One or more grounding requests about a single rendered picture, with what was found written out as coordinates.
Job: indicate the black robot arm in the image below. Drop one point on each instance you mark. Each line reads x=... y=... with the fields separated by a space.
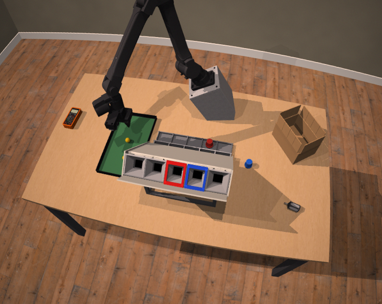
x=185 y=64

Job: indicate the blue round disc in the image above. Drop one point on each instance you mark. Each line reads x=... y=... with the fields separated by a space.
x=248 y=163

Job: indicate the red plug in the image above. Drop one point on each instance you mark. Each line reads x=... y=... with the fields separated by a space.
x=209 y=143

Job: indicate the red square frame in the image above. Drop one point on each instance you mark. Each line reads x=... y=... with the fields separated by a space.
x=166 y=171

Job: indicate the green tray with black rim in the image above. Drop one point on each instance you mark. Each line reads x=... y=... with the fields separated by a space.
x=139 y=132

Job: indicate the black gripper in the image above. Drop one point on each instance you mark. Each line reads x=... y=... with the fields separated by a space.
x=127 y=119

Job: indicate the orange digital multimeter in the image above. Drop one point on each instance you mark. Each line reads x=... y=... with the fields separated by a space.
x=72 y=118

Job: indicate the grey slanted panel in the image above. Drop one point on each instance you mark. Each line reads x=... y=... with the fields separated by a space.
x=183 y=149

